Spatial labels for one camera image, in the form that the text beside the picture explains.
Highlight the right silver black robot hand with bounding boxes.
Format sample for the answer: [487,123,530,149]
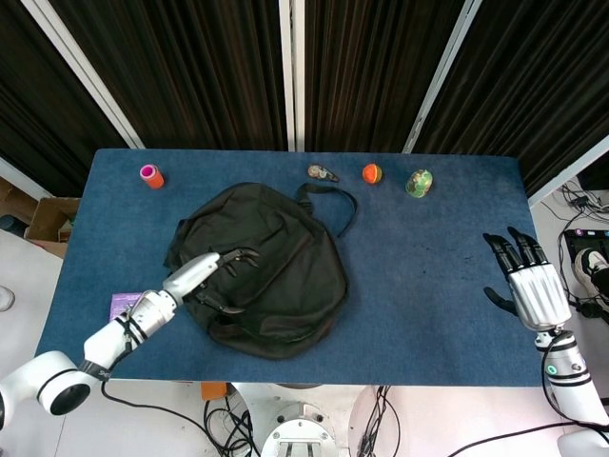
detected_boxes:
[482,226,573,333]

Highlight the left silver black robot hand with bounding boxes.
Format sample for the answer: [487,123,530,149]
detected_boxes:
[160,246,263,316]

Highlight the black backpack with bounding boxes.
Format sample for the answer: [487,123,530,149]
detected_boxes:
[164,182,359,361]

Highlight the round white robot base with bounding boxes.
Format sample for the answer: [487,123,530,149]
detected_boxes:
[260,402,337,457]

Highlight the cardboard box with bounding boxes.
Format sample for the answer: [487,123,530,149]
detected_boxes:
[24,196,82,259]

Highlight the white black shoe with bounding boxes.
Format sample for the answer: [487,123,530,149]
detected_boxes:
[574,248,609,306]

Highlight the black device with coloured buttons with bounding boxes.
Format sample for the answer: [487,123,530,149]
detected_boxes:
[563,228,609,268]

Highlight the purple box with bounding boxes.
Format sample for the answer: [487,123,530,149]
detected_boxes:
[108,291,145,323]

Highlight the pink orange cylinder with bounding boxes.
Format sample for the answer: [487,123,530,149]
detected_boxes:
[138,164,166,189]

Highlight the blue table cloth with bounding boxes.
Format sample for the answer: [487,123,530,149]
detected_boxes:
[30,148,572,387]

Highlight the orange box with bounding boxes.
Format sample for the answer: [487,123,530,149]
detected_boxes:
[200,381,229,401]

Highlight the green camouflage egg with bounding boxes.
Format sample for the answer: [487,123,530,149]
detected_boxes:
[404,169,435,198]

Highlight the black curtain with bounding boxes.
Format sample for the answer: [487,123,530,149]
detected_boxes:
[47,0,289,152]
[0,0,130,199]
[412,0,609,197]
[303,0,465,154]

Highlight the tangled black floor cables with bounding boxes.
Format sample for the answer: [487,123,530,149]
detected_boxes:
[556,183,609,328]

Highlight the white frame post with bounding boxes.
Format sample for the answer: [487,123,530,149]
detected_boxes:
[403,0,482,154]
[278,0,306,152]
[19,0,146,150]
[526,149,609,209]

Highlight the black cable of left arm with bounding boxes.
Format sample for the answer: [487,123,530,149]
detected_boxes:
[99,379,206,432]

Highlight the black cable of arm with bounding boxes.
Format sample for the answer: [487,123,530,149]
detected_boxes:
[448,421,575,457]
[99,379,206,432]

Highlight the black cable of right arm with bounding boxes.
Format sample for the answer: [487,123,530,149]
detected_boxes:
[448,421,575,457]

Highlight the black floor cable bundle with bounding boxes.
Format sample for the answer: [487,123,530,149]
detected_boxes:
[203,397,262,457]

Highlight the black hanging cable bundle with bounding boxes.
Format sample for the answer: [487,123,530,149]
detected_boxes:
[356,385,394,457]

